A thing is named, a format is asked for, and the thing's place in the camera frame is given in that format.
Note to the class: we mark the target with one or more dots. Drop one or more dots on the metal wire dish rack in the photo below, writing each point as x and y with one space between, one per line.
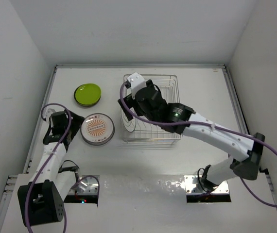
150 134

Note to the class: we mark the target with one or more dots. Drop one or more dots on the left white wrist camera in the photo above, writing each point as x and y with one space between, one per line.
48 113

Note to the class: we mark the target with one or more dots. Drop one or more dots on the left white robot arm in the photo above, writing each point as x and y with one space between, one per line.
41 201

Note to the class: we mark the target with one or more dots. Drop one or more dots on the white plate orange flower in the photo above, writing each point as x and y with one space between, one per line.
97 125

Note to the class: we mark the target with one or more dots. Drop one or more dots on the aluminium table frame rail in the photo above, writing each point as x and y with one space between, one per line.
142 186

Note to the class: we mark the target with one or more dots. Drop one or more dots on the dark grey blue plate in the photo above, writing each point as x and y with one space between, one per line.
97 103

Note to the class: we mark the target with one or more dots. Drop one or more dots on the metal base plate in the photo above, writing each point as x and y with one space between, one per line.
88 184
192 186

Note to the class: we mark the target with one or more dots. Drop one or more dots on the white plate colourful print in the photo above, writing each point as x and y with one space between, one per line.
97 141

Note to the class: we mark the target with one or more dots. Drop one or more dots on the green plate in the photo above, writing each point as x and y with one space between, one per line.
87 94

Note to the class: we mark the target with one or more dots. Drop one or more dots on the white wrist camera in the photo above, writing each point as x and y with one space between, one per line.
48 113
137 82

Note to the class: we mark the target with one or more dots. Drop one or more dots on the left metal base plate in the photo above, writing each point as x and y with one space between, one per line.
88 184

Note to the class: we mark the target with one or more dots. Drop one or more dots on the white plate dark pattern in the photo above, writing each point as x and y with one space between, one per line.
130 125

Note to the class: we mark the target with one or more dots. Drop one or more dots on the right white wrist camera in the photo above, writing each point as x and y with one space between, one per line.
137 82

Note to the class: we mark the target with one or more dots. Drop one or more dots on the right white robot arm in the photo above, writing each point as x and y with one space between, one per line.
244 150

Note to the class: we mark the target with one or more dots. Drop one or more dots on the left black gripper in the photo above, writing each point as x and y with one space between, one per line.
76 121

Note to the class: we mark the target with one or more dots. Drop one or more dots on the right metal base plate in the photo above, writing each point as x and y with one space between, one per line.
192 186

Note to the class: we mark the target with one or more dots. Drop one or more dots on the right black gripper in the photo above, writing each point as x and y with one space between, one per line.
127 101

